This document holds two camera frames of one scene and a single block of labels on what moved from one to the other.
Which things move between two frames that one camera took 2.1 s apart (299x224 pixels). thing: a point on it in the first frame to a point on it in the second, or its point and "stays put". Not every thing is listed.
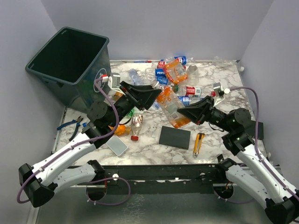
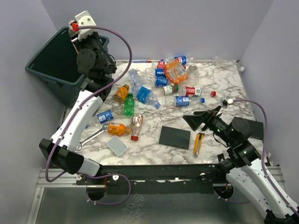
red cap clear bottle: x=137 y=121 stays put
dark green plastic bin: x=69 y=63 stays put
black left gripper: x=142 y=96 to x=79 y=45
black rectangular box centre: x=177 y=137 stays put
